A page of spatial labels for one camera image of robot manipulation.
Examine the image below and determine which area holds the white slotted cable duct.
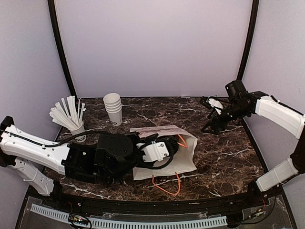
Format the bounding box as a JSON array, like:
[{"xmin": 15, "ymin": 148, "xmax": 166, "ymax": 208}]
[{"xmin": 30, "ymin": 204, "xmax": 227, "ymax": 229}]

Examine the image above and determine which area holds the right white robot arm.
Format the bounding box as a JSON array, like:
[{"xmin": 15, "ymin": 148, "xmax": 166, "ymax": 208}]
[{"xmin": 201, "ymin": 91, "xmax": 305, "ymax": 207}]

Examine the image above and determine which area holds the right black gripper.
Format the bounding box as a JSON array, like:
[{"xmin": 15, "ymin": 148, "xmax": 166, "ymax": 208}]
[{"xmin": 202, "ymin": 102, "xmax": 249, "ymax": 135}]

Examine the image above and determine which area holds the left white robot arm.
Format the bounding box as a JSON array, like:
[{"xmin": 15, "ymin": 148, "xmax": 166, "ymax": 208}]
[{"xmin": 0, "ymin": 116, "xmax": 184, "ymax": 208}]

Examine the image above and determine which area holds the printed paper takeout bag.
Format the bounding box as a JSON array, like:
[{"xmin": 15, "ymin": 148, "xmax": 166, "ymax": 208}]
[{"xmin": 129, "ymin": 125, "xmax": 198, "ymax": 196}]

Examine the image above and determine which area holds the stack of white paper cups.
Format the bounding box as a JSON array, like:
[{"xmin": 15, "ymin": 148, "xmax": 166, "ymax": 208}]
[{"xmin": 103, "ymin": 93, "xmax": 122, "ymax": 126}]

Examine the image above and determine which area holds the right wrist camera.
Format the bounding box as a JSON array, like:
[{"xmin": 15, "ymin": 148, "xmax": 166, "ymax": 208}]
[{"xmin": 225, "ymin": 80, "xmax": 248, "ymax": 101}]

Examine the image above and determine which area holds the white cup holding straws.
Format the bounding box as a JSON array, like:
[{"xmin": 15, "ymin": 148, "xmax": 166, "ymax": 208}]
[{"xmin": 69, "ymin": 125, "xmax": 86, "ymax": 143}]

